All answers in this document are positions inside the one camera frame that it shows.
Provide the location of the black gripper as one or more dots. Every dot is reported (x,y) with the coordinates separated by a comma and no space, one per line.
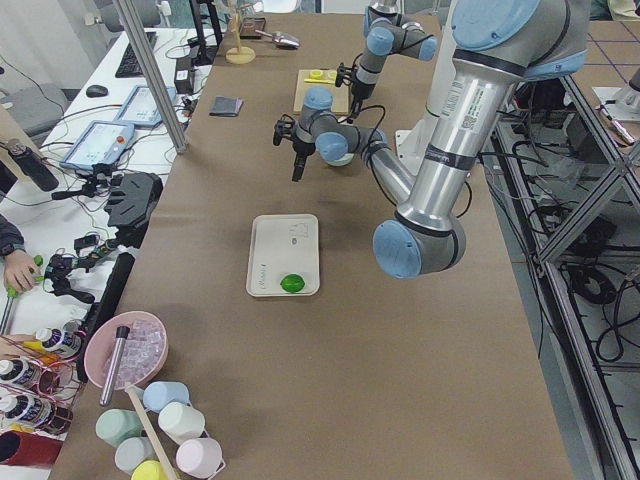
(359,92)
(300,151)

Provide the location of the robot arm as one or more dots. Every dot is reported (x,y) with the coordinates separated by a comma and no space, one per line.
(387,32)
(497,44)

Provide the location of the mint green bowl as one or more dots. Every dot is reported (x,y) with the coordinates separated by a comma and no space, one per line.
(344,160)

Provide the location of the pink ribbed bowl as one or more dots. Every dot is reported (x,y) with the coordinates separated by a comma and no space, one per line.
(145,351)

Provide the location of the metal tube in bowl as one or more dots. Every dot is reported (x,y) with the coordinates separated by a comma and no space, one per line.
(108,387)

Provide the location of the person's hand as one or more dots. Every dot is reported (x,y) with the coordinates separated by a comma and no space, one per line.
(20,271)

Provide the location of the bamboo cutting board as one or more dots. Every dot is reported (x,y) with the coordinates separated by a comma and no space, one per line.
(341,95)

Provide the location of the yellow plastic knife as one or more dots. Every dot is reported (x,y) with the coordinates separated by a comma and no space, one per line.
(326,81)

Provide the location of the cream rabbit tray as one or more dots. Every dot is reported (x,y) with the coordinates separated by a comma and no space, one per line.
(283,244)

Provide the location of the grey folded cloth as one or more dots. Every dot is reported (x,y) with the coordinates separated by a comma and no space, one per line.
(223,106)

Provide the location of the metal scoop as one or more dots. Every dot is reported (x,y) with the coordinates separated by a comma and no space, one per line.
(281,39)

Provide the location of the green lime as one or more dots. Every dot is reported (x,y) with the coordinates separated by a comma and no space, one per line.
(292,283)

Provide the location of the wooden mug tree stand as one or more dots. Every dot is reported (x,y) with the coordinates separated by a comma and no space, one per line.
(237,54)

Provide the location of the dark tray at table edge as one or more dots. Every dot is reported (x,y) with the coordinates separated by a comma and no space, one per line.
(250,28)

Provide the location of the black controller device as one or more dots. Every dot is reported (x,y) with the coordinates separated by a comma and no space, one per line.
(132,199)

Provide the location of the blue teach pendant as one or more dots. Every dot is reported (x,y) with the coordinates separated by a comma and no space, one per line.
(101,143)
(139,109)

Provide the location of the black keyboard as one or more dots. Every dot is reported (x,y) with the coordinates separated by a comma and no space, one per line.
(129,66)

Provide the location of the black computer mouse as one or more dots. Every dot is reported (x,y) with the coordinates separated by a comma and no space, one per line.
(96,91)

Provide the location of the blue plastic cup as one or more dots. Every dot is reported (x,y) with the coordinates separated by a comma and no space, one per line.
(159,394)

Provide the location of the white plastic cup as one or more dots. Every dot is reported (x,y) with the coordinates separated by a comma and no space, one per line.
(181,422)

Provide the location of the pink plastic cup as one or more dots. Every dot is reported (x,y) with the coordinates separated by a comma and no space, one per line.
(201,458)

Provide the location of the green plastic cup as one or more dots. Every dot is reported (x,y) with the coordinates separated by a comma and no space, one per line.
(114,426)

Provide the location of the grey plastic cup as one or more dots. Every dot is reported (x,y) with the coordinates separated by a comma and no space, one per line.
(132,452)

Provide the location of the yellow plastic cup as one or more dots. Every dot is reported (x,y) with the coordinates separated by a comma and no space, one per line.
(149,470)

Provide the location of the aluminium frame post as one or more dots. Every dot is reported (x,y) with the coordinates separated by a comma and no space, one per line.
(133,26)

